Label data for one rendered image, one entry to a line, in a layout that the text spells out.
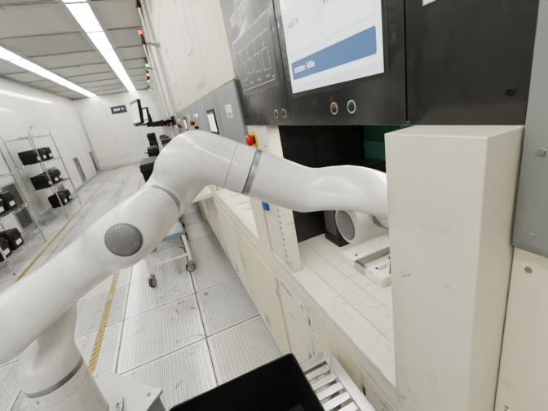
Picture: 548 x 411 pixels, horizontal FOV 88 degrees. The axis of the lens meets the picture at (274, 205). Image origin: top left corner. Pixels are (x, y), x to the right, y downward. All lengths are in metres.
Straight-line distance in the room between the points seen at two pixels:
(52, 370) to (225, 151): 0.64
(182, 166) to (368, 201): 0.32
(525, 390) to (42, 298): 0.77
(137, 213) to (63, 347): 0.46
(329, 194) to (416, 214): 0.17
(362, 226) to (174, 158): 0.35
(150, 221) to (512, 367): 0.53
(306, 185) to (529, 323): 0.34
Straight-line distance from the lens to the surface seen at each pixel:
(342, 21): 0.51
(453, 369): 0.46
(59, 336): 0.90
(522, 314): 0.42
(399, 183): 0.38
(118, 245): 0.52
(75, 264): 0.66
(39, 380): 0.89
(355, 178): 0.49
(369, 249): 1.11
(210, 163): 0.50
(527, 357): 0.45
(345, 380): 0.88
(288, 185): 0.50
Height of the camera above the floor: 1.46
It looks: 20 degrees down
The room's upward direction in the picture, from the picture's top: 11 degrees counter-clockwise
